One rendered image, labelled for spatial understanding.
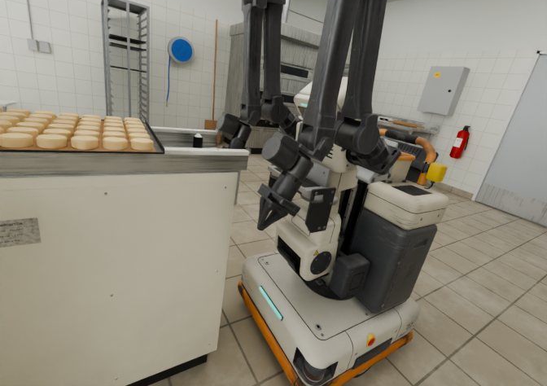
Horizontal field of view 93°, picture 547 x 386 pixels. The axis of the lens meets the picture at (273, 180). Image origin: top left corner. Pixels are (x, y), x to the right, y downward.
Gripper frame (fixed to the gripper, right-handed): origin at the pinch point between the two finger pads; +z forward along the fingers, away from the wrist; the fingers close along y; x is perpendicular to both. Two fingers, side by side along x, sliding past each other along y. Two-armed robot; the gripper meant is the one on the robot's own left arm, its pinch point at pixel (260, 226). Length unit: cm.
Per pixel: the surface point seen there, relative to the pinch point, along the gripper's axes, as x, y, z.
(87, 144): -37.4, -20.3, 3.3
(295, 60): 165, -339, -182
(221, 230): 5.0, -21.5, 12.0
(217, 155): -9.2, -22.4, -8.5
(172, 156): -19.8, -22.4, -2.3
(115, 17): -60, -436, -78
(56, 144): -42.0, -20.5, 5.9
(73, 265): -27.2, -21.5, 33.1
